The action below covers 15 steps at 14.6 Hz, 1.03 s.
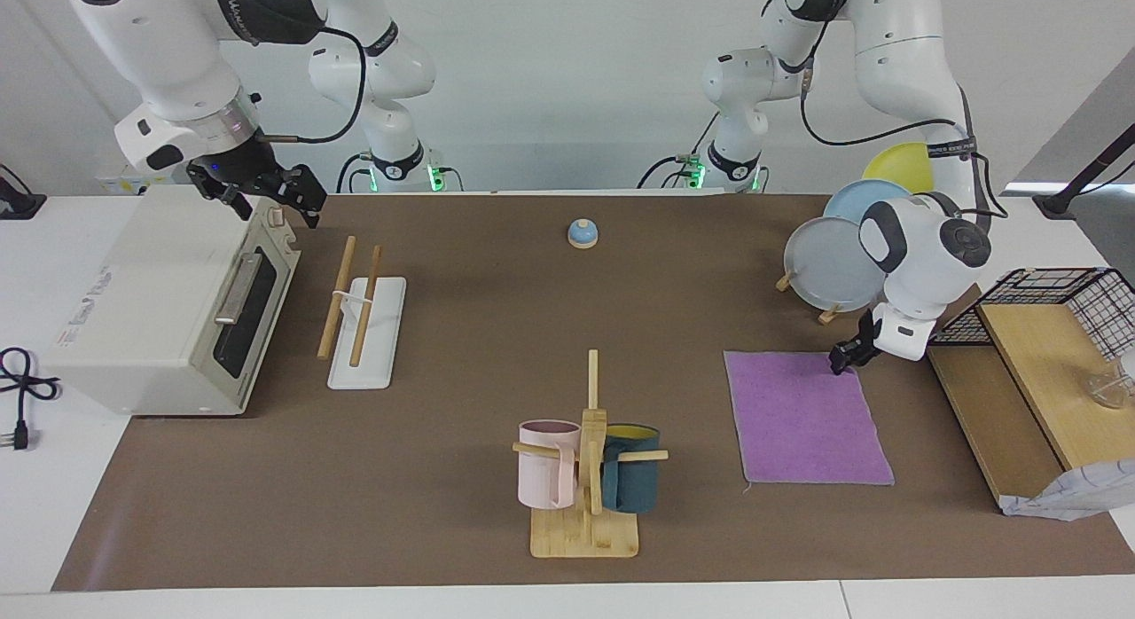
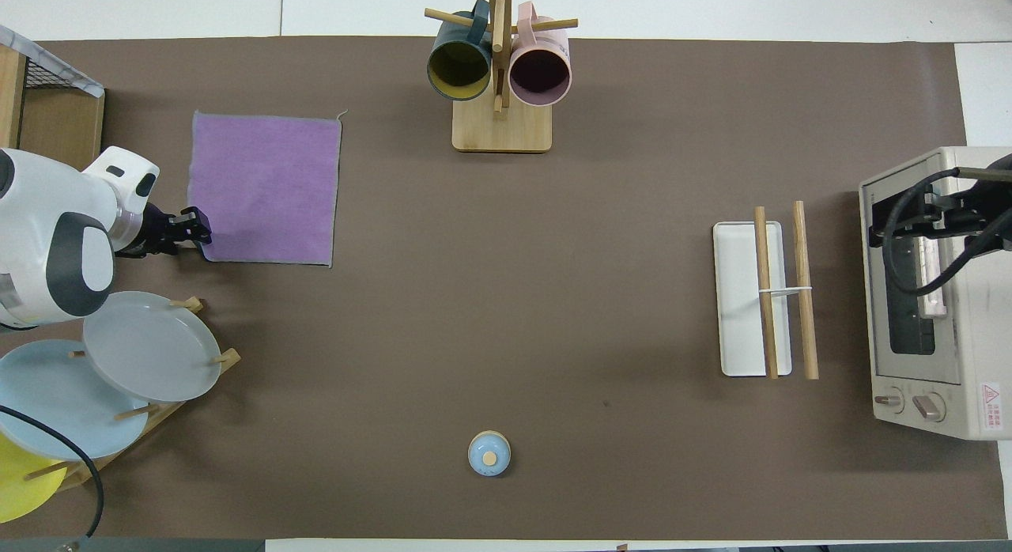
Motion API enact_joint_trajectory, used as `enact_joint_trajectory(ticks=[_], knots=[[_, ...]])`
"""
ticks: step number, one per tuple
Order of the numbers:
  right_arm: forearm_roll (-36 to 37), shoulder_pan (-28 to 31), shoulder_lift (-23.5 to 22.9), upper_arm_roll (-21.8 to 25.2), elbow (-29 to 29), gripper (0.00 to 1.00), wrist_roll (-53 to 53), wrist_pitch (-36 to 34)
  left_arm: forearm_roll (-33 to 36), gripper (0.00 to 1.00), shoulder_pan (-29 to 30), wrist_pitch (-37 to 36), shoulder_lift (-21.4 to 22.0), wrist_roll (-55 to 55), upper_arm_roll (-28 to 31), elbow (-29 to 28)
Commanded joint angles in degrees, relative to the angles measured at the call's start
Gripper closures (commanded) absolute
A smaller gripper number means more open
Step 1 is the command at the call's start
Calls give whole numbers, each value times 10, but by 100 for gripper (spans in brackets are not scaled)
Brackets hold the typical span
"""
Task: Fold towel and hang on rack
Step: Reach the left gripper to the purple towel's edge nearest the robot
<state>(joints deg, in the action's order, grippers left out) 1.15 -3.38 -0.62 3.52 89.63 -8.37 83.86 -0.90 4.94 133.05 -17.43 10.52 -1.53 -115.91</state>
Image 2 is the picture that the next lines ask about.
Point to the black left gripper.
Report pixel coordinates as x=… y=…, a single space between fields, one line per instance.
x=162 y=232

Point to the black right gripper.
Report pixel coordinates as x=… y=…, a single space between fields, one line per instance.
x=988 y=212

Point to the purple and grey towel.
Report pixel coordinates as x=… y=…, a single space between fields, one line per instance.
x=269 y=188

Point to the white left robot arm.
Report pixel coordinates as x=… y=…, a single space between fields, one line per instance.
x=32 y=220

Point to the wooden plate rack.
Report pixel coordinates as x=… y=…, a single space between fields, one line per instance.
x=166 y=414

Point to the white towel rack wooden rods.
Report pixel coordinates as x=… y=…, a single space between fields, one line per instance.
x=739 y=299

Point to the pale grey plate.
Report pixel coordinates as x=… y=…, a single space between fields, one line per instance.
x=150 y=346

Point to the cream toaster oven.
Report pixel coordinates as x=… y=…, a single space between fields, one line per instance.
x=980 y=338

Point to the wooden shelf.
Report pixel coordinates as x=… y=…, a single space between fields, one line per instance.
x=63 y=125

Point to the white marbled paper sheet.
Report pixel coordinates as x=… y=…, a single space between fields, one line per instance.
x=79 y=79

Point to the light blue plate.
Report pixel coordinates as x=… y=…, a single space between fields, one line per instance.
x=55 y=410

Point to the dark teal mug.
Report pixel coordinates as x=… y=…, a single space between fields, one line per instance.
x=458 y=66

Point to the yellow plate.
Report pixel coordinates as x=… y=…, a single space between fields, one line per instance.
x=20 y=489

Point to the wooden mug tree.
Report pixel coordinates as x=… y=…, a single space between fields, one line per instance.
x=502 y=133

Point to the brown table mat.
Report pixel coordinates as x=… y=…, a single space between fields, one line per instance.
x=553 y=299

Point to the small blue bell wooden knob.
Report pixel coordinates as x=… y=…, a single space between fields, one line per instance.
x=489 y=455

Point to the pink mug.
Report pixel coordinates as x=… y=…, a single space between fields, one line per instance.
x=541 y=69

